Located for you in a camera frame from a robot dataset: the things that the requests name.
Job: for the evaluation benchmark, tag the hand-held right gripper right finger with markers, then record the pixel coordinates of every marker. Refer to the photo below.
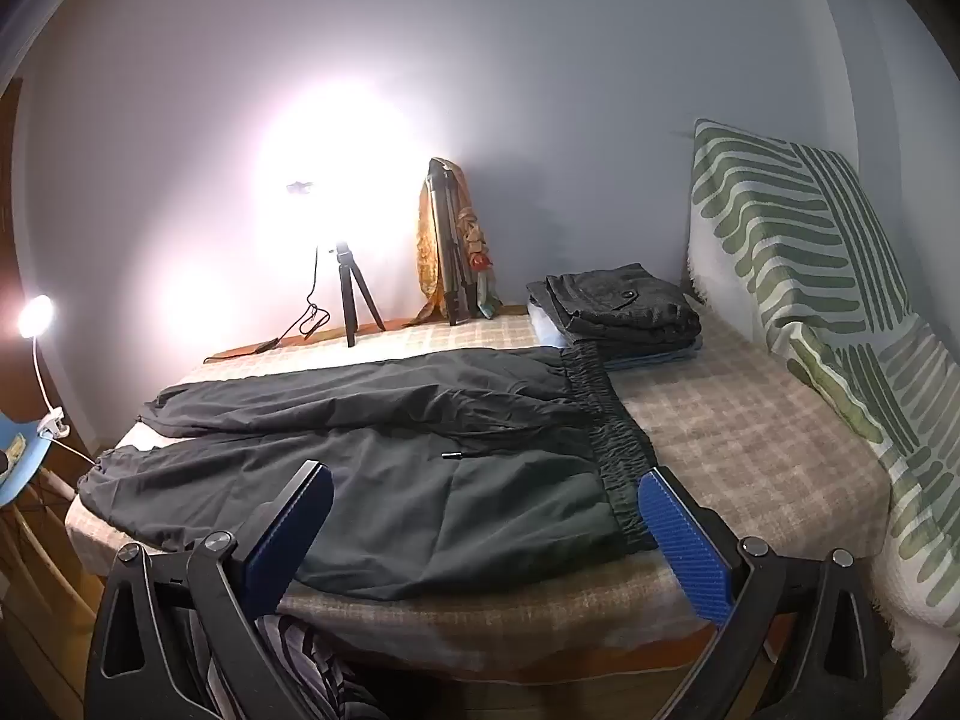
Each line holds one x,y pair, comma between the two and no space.
682,547

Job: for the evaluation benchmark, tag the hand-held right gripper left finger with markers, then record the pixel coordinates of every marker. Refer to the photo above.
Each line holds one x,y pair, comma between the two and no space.
289,532

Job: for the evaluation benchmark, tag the black pants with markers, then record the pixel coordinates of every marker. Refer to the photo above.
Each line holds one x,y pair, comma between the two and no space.
412,495

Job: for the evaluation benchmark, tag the folded dark grey pants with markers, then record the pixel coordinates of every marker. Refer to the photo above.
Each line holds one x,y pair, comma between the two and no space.
615,300

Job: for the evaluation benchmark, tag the beige plaid blanket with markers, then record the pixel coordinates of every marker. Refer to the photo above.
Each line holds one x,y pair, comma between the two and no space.
735,427

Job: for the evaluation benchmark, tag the person's striped clothing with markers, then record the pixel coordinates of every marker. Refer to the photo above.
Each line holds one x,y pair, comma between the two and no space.
326,671

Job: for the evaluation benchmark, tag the small black tripod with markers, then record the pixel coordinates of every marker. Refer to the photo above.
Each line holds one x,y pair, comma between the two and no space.
349,292

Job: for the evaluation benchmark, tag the blue chair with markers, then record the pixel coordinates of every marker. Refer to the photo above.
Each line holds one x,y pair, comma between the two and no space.
22,457

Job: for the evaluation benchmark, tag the orange patterned cloth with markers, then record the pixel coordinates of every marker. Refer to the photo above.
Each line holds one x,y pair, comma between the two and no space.
427,255

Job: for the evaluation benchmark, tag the green striped pillow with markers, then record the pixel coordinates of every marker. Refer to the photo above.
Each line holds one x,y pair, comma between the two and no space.
795,240

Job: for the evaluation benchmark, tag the white clip lamp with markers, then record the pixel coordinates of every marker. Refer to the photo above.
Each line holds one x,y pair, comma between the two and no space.
36,315

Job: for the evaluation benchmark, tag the folded silver tripod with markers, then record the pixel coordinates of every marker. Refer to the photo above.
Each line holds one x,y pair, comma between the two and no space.
450,240

